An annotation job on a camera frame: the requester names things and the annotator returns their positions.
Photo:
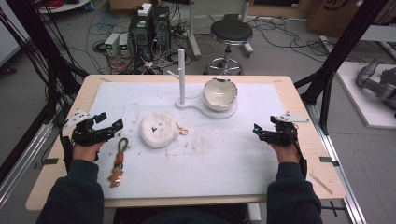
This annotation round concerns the black computer tower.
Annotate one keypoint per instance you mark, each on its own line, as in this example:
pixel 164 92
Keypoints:
pixel 140 35
pixel 162 26

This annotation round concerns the thin wooden stick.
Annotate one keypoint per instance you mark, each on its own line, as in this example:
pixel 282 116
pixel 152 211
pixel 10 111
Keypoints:
pixel 321 184

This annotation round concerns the person's lap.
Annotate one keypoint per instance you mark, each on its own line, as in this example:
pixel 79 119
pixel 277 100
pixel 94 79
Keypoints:
pixel 180 216

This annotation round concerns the aluminium floor rail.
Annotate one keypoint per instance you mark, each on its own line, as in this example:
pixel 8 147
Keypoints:
pixel 339 168
pixel 21 168

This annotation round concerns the light wooden table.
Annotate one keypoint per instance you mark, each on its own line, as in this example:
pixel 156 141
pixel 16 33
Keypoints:
pixel 311 146

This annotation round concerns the person's left hand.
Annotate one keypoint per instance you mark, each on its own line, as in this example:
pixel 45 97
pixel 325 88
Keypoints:
pixel 86 152

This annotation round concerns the black round stool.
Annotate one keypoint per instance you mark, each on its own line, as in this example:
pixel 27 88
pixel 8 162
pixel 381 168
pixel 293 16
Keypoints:
pixel 231 31

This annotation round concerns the black metal frame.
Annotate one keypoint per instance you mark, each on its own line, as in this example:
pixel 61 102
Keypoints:
pixel 40 40
pixel 345 46

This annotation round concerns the person's right hand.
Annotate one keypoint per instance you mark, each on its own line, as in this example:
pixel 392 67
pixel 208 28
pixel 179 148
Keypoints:
pixel 288 153

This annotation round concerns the white metal stand leg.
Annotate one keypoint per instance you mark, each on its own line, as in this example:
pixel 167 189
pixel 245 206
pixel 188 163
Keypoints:
pixel 246 18
pixel 193 31

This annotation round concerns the white box on tower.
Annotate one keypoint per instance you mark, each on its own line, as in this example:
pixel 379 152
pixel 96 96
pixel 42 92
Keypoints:
pixel 145 9

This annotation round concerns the white eggshell-shaped ceramic bowl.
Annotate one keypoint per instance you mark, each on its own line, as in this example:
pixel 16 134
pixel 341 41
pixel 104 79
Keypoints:
pixel 219 93

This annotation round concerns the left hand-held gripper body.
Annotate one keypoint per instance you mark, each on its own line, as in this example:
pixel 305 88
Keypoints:
pixel 85 134

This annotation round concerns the grey bench power supply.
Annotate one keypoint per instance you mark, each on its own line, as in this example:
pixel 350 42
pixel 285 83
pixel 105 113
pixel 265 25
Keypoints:
pixel 112 43
pixel 124 43

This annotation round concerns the white table mat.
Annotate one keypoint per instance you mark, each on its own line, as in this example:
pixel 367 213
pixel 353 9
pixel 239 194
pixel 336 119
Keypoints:
pixel 218 161

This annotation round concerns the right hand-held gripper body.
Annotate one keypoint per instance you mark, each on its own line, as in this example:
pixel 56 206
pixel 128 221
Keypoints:
pixel 282 133

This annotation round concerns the white hook stand with tray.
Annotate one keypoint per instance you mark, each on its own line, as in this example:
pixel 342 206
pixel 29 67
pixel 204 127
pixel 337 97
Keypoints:
pixel 181 77

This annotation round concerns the white floor board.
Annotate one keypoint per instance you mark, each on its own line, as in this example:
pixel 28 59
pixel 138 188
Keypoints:
pixel 364 105

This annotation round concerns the grey tape strip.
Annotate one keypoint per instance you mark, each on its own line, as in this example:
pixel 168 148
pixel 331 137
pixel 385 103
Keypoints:
pixel 328 160
pixel 46 163

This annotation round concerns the brown cardboard box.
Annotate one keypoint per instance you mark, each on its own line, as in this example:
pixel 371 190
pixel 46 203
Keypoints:
pixel 339 15

